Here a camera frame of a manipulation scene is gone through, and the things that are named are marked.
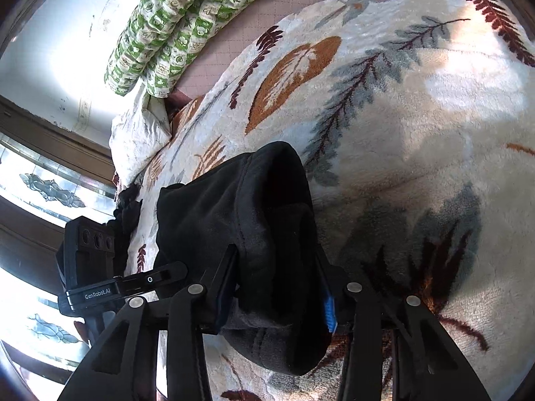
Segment pink quilted bed sheet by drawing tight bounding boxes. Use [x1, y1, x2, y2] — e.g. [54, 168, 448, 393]
[167, 0, 402, 111]

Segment wooden window frame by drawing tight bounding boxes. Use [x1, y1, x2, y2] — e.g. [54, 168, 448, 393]
[0, 95, 114, 172]

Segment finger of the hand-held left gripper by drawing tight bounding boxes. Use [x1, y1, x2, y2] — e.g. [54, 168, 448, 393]
[120, 260, 188, 298]

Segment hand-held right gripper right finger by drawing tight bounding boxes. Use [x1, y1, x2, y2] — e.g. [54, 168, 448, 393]
[315, 254, 492, 401]

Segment green patterned folded quilt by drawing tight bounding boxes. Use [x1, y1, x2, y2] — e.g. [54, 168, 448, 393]
[104, 0, 274, 98]

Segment black pants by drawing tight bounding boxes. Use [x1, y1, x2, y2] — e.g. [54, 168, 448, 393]
[152, 141, 336, 379]

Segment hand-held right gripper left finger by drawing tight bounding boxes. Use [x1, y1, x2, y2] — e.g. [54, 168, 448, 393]
[56, 243, 240, 401]

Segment dark cloth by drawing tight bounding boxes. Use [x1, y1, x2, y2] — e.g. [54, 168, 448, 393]
[106, 183, 143, 272]

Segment cream leaf-print fleece blanket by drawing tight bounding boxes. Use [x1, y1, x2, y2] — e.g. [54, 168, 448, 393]
[125, 0, 535, 401]

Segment white pillow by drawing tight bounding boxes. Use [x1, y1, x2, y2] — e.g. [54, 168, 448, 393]
[109, 91, 173, 185]

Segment patterned glass window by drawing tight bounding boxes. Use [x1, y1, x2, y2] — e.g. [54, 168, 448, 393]
[0, 131, 118, 370]

